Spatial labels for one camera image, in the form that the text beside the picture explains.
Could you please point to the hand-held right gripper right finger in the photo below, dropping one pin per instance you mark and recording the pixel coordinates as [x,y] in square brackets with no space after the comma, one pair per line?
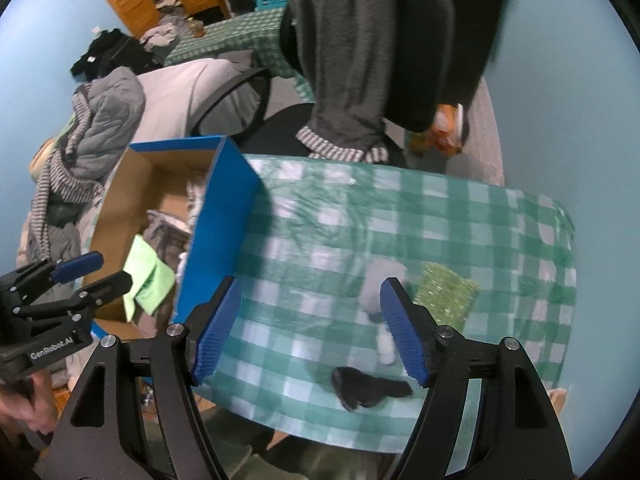
[405,332]

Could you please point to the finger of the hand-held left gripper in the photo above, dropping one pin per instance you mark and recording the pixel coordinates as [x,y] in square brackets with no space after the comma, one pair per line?
[75,265]
[107,285]

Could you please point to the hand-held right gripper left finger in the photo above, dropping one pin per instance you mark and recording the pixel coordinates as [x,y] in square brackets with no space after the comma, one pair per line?
[220,330]

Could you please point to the neon green cloth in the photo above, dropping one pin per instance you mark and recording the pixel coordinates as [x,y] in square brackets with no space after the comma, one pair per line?
[150,280]

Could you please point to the light gray sock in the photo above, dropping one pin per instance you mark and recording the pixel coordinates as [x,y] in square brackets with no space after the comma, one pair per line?
[377,285]

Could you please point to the green patterned sock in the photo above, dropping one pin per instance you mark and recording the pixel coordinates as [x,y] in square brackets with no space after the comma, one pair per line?
[445,292]

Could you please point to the black sock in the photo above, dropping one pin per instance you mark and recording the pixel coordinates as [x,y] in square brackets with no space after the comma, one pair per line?
[360,385]

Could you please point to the gray sweatpants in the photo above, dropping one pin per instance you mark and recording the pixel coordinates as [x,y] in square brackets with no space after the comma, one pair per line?
[165,235]

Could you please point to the blue cardboard box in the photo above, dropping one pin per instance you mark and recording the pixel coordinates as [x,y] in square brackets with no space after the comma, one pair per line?
[220,220]

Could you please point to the person's left hand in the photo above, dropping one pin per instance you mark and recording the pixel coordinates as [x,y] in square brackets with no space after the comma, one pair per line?
[30,402]

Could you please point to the striped gray scarf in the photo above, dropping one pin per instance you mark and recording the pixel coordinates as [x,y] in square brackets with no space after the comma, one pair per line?
[65,185]

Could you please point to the pale green pillow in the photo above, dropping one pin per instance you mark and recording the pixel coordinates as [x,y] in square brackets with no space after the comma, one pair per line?
[42,152]

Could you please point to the green checkered tablecloth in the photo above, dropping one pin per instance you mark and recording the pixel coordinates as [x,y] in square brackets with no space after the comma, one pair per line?
[475,220]

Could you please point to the gray puffer jacket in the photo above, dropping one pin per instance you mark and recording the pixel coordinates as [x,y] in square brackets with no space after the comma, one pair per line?
[110,120]

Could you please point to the person's olive pants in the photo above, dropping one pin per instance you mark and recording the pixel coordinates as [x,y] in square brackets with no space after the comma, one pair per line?
[310,460]

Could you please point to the orange snack bag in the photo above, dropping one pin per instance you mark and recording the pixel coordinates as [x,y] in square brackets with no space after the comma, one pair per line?
[442,132]

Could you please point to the black clothes pile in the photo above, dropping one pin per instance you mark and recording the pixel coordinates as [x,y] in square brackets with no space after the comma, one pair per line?
[110,55]

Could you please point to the gray clothes pile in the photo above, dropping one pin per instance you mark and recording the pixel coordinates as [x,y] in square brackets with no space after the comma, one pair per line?
[162,35]

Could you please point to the amber bottle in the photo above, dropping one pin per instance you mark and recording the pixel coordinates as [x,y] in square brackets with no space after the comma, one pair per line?
[196,29]

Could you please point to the green checkered covered table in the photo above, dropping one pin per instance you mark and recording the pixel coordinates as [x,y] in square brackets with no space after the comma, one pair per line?
[225,35]

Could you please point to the dark gray striped-cuff garment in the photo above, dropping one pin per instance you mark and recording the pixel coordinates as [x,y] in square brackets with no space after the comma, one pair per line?
[340,50]

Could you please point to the black office chair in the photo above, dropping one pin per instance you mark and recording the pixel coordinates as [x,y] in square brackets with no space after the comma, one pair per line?
[420,35]

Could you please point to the teal plastic crate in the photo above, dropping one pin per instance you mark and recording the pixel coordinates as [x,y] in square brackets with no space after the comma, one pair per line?
[270,2]

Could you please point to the black hanging coat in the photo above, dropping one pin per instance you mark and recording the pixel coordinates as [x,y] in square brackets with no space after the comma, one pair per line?
[475,10]

